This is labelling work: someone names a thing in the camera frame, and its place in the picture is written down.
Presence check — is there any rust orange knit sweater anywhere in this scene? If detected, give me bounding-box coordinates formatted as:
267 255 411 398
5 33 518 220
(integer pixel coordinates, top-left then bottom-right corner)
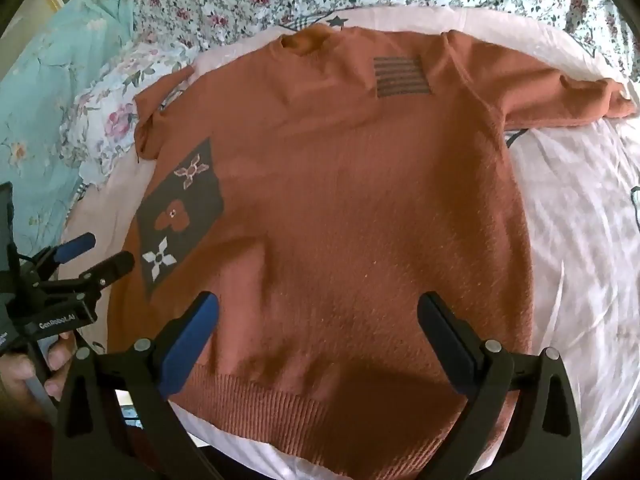
107 25 634 479

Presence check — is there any person's left hand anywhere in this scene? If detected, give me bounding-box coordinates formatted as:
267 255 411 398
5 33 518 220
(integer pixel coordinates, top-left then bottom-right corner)
1 332 77 418

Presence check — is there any white floral pillow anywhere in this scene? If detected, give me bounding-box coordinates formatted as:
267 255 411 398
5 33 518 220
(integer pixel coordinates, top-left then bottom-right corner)
60 42 198 185

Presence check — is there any teal floral blanket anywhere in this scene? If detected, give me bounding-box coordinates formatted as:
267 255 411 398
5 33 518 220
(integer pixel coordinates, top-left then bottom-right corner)
1 0 134 255

